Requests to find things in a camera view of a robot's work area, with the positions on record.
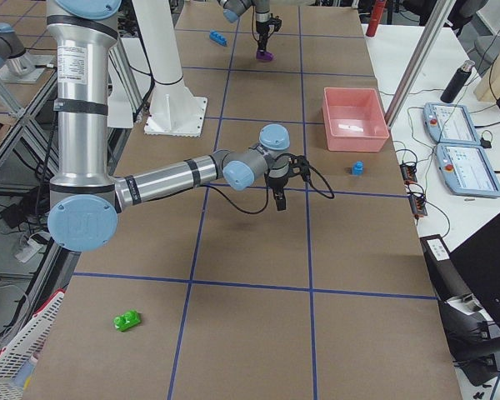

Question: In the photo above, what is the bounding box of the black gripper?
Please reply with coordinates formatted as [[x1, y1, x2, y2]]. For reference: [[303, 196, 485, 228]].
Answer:
[[266, 160, 289, 212], [253, 12, 282, 53]]

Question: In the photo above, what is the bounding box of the purple block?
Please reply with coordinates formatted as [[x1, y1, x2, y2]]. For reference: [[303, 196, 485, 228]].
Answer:
[[255, 50, 274, 63]]

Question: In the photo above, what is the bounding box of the long blue block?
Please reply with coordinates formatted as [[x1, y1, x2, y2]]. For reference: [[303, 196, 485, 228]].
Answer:
[[208, 30, 228, 47]]

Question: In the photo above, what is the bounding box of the small blue block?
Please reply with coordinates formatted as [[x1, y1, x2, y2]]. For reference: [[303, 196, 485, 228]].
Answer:
[[351, 161, 364, 176]]

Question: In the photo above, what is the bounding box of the green block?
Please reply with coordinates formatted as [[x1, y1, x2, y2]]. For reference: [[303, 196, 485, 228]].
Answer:
[[113, 310, 142, 332]]

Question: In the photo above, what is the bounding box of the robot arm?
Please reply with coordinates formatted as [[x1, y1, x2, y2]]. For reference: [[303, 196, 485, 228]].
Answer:
[[47, 1, 290, 252], [217, 0, 282, 62]]

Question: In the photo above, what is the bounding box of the pink plastic box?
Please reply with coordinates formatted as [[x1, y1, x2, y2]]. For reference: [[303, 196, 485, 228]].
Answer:
[[322, 87, 389, 153]]

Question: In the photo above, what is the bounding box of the red bottle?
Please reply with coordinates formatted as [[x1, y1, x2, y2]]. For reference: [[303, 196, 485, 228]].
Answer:
[[366, 0, 387, 38]]

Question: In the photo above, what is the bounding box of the upper teach pendant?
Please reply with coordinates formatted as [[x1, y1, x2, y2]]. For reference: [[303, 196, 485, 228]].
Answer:
[[422, 102, 480, 144]]

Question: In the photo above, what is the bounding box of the teach pendant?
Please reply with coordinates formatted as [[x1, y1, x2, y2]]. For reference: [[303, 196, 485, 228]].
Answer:
[[435, 142, 500, 198], [422, 102, 480, 144]]

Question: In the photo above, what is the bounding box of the lower teach pendant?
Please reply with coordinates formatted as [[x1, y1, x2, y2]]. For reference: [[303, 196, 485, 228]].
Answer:
[[435, 142, 500, 198]]

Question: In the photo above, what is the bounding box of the black water bottle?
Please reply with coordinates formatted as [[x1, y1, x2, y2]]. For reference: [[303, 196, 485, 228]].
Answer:
[[440, 59, 475, 103]]

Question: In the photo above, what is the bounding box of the black laptop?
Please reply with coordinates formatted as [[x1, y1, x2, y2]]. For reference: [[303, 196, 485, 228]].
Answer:
[[450, 213, 500, 326]]

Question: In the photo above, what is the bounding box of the white plastic basket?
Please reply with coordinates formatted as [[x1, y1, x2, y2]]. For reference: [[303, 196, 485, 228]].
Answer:
[[0, 289, 65, 399]]

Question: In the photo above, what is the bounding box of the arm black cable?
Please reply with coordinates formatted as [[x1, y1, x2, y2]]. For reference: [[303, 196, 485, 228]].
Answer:
[[206, 153, 335, 216]]

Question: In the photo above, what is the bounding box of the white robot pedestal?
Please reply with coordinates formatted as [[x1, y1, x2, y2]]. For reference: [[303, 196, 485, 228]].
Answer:
[[132, 0, 208, 137]]

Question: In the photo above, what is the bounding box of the aluminium frame post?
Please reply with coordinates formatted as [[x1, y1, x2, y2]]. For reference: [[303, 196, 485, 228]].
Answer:
[[385, 0, 456, 128]]

